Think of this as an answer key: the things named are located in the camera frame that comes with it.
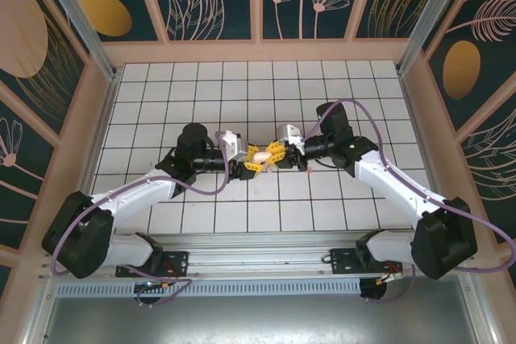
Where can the small pink doll toy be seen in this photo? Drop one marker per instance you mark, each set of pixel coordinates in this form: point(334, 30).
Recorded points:
point(262, 155)

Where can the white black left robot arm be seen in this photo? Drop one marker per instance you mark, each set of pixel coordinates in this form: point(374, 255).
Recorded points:
point(133, 195)

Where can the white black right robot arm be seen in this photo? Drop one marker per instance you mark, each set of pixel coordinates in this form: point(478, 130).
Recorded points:
point(387, 183)

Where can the grey metal sheet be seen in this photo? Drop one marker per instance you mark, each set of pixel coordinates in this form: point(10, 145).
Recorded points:
point(258, 320)

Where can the aluminium side rail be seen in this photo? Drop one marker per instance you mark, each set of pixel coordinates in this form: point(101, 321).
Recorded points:
point(417, 138)
point(98, 138)

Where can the aluminium mounting rail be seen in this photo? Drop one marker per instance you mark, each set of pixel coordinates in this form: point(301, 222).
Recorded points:
point(258, 255)

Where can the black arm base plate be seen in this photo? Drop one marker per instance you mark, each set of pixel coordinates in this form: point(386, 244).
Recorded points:
point(342, 259)
point(177, 261)

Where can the aluminium corner post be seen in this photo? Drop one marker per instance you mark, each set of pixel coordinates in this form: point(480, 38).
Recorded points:
point(429, 17)
point(78, 17)

